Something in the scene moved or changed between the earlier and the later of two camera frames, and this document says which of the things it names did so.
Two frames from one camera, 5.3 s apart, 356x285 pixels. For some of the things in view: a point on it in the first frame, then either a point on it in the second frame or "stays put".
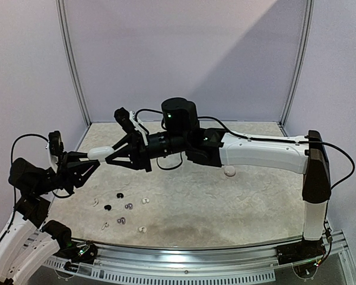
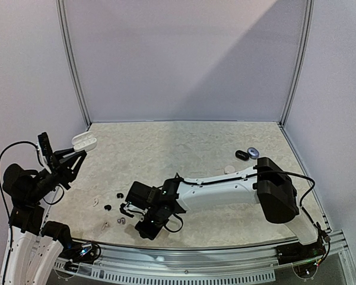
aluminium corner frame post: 303,53 stays put
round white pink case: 229,171 stays put
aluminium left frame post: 67,44 stays put
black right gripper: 142,151 to 135,212
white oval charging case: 99,152 to 84,141
